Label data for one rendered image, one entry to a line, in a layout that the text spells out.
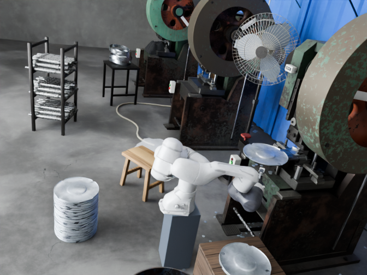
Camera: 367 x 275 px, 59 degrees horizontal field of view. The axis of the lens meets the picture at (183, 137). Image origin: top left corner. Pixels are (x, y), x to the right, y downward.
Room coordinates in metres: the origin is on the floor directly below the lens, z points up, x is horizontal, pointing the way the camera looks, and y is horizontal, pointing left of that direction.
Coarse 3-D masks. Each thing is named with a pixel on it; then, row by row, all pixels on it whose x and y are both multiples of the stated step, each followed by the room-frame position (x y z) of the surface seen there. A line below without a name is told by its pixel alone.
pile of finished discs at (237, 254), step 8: (224, 248) 1.45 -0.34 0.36; (232, 248) 1.46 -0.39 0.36; (240, 248) 1.47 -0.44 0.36; (248, 248) 1.49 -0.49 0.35; (256, 248) 1.49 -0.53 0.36; (224, 256) 1.39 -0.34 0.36; (232, 256) 1.40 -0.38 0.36; (240, 256) 1.40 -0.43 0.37; (248, 256) 1.41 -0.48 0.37; (256, 256) 1.43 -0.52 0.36; (264, 256) 1.44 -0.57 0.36; (224, 264) 1.33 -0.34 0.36; (232, 264) 1.34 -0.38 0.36; (240, 264) 1.35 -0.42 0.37; (248, 264) 1.36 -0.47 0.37; (256, 264) 1.37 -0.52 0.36; (264, 264) 1.38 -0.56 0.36; (232, 272) 1.28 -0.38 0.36; (240, 272) 1.29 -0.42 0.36; (248, 272) 1.30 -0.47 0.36; (256, 272) 1.31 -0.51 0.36; (264, 272) 1.32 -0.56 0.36
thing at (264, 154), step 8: (248, 144) 2.01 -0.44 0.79; (256, 144) 2.04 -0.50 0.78; (264, 144) 2.05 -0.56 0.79; (248, 152) 1.90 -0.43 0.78; (256, 152) 1.90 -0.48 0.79; (264, 152) 1.92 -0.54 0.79; (272, 152) 1.93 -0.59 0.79; (280, 152) 1.96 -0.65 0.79; (256, 160) 1.80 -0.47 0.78; (264, 160) 1.82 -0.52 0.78; (272, 160) 1.83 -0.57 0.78; (280, 160) 1.84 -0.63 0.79
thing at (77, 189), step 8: (56, 184) 1.80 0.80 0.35; (64, 184) 1.82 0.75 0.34; (72, 184) 1.83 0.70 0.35; (80, 184) 1.85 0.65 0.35; (88, 184) 1.87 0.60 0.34; (96, 184) 1.89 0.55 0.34; (56, 192) 1.73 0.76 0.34; (64, 192) 1.74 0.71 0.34; (72, 192) 1.75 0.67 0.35; (80, 192) 1.76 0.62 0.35; (88, 192) 1.79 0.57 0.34; (96, 192) 1.80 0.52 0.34; (64, 200) 1.65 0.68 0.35; (72, 200) 1.67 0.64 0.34; (80, 200) 1.69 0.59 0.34
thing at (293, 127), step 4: (292, 120) 2.02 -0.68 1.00; (296, 120) 2.00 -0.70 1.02; (292, 124) 2.01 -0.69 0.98; (296, 124) 1.99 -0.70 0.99; (288, 128) 2.01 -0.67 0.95; (292, 128) 1.97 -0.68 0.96; (296, 128) 1.96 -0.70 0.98; (288, 132) 1.98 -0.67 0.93; (292, 132) 1.96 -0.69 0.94; (296, 132) 1.93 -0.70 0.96; (288, 136) 1.98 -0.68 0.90; (292, 136) 1.95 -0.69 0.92; (296, 136) 1.92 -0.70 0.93; (300, 136) 1.93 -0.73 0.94; (292, 140) 1.94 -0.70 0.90; (296, 140) 1.92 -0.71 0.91; (300, 140) 1.92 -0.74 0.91; (300, 144) 1.91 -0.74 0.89; (304, 144) 1.92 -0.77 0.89
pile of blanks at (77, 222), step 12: (60, 204) 1.66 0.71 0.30; (72, 204) 1.65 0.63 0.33; (84, 204) 1.68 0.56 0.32; (96, 204) 1.77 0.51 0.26; (60, 216) 1.67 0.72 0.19; (72, 216) 1.65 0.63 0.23; (84, 216) 1.68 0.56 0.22; (96, 216) 1.79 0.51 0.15; (60, 228) 1.68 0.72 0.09; (72, 228) 1.65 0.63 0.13; (84, 228) 1.69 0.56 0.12; (96, 228) 1.80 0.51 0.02; (72, 240) 1.65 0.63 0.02; (84, 240) 1.69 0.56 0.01
